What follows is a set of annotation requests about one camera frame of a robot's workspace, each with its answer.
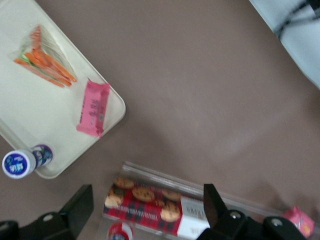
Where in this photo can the clear acrylic tiered stand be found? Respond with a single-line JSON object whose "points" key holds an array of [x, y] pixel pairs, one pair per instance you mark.
{"points": [[175, 178]]}

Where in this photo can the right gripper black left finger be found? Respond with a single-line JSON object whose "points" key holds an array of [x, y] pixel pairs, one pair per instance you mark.
{"points": [[62, 222]]}

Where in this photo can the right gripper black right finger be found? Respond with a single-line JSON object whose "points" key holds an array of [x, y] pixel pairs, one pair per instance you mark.
{"points": [[232, 225]]}

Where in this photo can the pink snack bar pack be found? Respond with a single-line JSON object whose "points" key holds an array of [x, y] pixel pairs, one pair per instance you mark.
{"points": [[93, 107]]}

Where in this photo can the pink cartoon snack pack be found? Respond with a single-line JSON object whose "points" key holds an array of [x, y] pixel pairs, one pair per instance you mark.
{"points": [[298, 221]]}

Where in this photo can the red plaid cookie box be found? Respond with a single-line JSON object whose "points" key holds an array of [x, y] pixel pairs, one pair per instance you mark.
{"points": [[145, 207]]}

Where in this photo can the beige plastic tray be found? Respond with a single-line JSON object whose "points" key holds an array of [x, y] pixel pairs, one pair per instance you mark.
{"points": [[30, 112]]}

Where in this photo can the triangle sandwich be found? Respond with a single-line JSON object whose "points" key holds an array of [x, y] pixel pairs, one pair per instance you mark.
{"points": [[45, 62]]}

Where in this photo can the red lid yogurt cup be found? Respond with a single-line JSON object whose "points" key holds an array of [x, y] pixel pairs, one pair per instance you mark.
{"points": [[120, 231]]}

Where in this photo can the blue lid yogurt cup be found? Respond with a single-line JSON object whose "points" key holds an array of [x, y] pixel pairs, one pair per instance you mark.
{"points": [[20, 163]]}

